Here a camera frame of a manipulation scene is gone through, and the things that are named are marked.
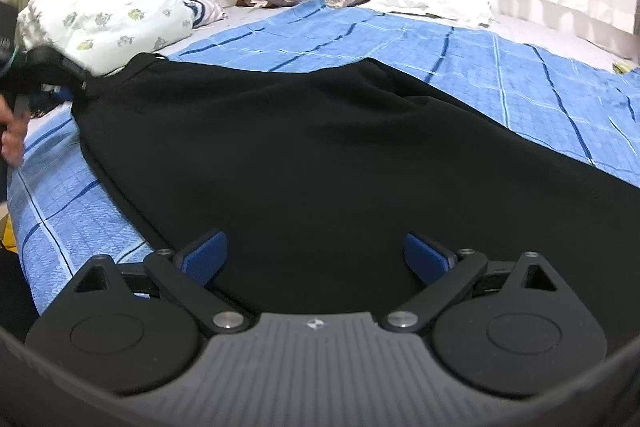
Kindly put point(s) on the striped cloth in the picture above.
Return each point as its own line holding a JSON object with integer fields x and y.
{"x": 205, "y": 12}

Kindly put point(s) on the black pants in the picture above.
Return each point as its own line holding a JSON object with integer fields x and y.
{"x": 317, "y": 178}

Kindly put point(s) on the person's left hand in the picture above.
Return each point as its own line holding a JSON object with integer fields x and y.
{"x": 14, "y": 134}

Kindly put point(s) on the green cloth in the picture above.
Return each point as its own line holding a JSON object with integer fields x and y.
{"x": 623, "y": 68}

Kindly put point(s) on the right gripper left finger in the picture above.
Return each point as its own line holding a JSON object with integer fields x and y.
{"x": 182, "y": 276}

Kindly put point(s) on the white green floral pillow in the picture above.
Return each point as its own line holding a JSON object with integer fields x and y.
{"x": 103, "y": 35}

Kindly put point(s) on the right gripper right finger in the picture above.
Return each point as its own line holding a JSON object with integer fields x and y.
{"x": 447, "y": 276}

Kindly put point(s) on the blue plaid blanket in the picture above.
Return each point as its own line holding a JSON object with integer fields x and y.
{"x": 575, "y": 105}

